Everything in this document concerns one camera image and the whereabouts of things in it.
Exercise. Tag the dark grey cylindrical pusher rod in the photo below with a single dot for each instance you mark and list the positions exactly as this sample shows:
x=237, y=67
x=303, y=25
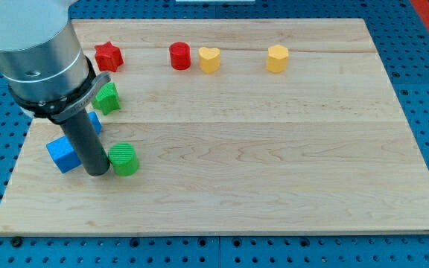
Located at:
x=84, y=139

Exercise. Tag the black gripper mounting flange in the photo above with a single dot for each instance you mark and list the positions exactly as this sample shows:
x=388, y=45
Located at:
x=63, y=108

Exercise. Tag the blue triangle block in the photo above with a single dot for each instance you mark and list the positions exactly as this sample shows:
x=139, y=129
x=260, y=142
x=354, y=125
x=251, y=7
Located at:
x=63, y=154

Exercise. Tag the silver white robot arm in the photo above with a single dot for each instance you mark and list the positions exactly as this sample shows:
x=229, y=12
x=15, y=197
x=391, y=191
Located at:
x=49, y=75

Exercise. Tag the green star block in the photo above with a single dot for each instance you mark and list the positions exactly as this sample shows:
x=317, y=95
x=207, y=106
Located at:
x=107, y=99

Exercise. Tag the green cylinder block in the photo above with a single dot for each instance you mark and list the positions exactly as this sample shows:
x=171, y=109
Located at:
x=123, y=159

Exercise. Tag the red star block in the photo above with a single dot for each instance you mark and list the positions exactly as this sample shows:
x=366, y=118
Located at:
x=108, y=57

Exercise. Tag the red cylinder block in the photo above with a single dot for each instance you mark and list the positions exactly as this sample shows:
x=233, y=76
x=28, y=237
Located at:
x=180, y=54

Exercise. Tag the yellow heart block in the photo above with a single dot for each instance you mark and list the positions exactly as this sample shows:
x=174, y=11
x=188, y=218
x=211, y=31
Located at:
x=209, y=59

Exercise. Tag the light wooden board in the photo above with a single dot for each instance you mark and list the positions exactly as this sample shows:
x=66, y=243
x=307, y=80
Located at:
x=322, y=148

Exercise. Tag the yellow hexagon block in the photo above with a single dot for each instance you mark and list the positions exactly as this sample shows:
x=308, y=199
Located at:
x=277, y=58

